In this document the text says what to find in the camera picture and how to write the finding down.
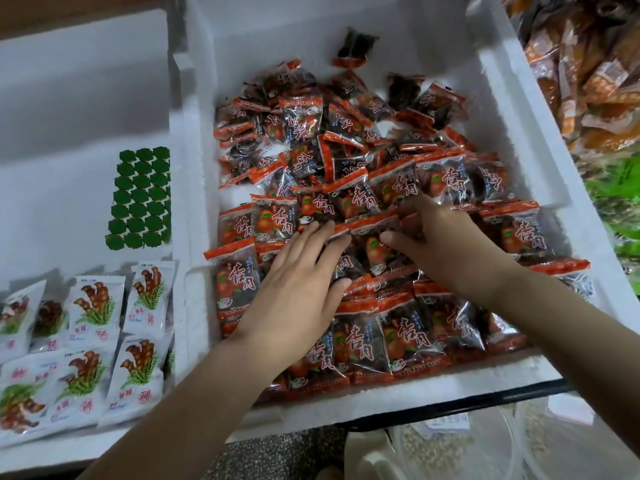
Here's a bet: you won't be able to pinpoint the person's left hand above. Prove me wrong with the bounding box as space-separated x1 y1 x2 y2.
232 219 353 374

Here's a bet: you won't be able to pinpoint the person's right hand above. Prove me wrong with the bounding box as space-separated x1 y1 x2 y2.
378 193 526 311

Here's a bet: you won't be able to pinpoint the pile of dark red packets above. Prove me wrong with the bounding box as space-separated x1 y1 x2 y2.
203 27 601 406

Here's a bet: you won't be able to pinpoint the pile of green packets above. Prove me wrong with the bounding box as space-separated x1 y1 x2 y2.
590 155 640 296

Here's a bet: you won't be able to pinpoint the pile of brown packets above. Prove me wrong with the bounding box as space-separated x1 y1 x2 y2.
505 0 640 161

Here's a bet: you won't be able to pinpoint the pile of white printed packets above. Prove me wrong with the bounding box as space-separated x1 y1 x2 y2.
0 259 179 448

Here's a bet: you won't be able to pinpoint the person's right forearm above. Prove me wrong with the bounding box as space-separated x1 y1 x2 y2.
485 267 640 456

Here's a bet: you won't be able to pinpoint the person's left forearm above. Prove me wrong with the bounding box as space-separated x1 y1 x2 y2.
78 339 301 480

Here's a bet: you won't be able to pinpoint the person's beige trousers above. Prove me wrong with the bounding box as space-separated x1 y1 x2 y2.
318 429 411 480

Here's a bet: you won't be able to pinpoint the green leaf-pattern sheet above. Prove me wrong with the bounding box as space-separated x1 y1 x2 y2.
104 145 173 252

